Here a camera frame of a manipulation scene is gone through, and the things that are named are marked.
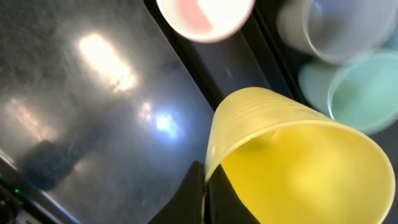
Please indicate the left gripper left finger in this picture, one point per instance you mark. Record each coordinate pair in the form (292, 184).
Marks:
(189, 199)

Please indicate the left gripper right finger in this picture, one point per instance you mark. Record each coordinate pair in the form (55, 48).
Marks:
(222, 202)

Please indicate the yellow cup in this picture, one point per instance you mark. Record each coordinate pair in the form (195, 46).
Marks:
(298, 174)

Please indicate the black tray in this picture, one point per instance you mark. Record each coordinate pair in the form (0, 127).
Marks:
(233, 68)

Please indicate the green cup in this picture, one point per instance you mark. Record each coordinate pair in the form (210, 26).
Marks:
(360, 93)

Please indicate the pink cup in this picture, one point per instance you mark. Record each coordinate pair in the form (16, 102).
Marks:
(205, 18)

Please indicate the grey cup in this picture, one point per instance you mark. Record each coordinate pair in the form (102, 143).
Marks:
(339, 25)

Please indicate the mounting rail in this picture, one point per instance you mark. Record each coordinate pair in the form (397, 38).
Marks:
(12, 202)

